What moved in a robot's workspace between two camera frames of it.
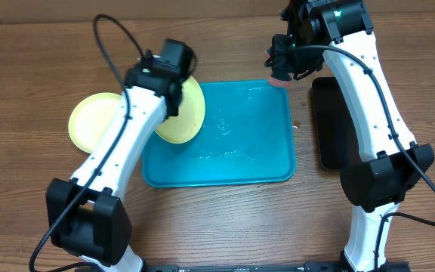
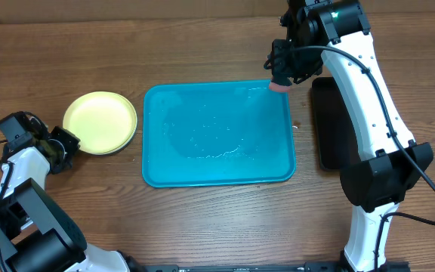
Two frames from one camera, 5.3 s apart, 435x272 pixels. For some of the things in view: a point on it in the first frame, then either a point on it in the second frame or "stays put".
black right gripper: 283,65 stays put
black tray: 338,145 stays put
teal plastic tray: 247,138 stays put
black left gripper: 174,114 → 72,143
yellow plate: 186,126 → 103,122
